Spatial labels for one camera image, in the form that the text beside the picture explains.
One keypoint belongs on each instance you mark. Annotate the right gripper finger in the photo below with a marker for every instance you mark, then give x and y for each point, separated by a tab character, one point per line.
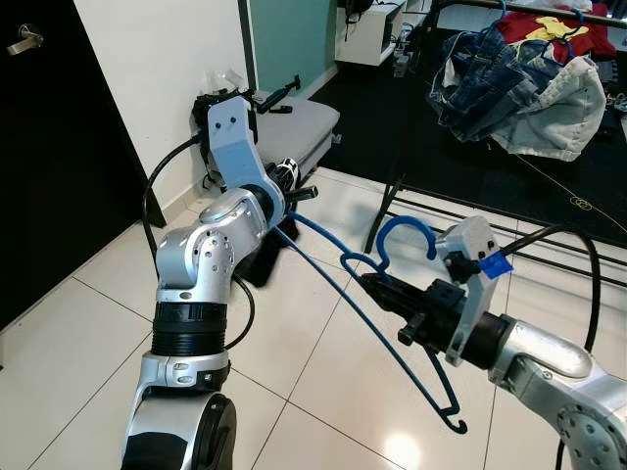
397	291

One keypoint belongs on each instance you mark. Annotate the blue plastic hanger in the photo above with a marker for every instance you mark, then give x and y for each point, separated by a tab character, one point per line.
404	219

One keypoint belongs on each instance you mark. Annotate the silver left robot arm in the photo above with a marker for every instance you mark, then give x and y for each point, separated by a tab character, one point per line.
196	264

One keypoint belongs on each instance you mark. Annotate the grey upholstered ottoman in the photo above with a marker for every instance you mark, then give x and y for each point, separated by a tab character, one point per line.
299	127

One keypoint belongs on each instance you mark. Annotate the black metal clothes rack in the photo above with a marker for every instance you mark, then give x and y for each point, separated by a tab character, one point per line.
385	209

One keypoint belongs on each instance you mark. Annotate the black handheld stick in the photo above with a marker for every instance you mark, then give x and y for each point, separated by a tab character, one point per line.
274	98

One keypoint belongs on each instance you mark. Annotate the black bag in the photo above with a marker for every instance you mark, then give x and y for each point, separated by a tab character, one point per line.
201	110

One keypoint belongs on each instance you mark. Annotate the clear plastic bag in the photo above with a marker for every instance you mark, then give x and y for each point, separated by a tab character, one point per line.
230	80

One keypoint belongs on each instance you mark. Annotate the black floor rug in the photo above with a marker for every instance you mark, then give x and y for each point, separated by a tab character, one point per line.
441	162

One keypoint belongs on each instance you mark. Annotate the white drawer cabinet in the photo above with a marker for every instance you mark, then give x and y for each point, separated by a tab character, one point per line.
367	39

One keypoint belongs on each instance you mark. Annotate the blue denim jeans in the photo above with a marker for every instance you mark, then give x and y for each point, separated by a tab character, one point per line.
480	83

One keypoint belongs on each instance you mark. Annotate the pale grey denim garment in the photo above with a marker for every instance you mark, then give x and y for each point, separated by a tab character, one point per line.
568	113

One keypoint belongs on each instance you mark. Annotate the black door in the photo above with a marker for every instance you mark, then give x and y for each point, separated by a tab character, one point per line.
59	147

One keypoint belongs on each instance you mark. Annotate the red yellow-print shirt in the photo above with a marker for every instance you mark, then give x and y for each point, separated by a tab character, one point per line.
588	39

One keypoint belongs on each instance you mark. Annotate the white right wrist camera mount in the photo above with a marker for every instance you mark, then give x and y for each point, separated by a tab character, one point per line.
470	240

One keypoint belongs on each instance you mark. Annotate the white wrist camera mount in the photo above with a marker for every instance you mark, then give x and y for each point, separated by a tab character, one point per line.
470	240
230	137

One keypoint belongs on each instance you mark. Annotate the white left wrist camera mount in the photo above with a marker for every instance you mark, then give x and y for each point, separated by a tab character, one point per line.
230	137

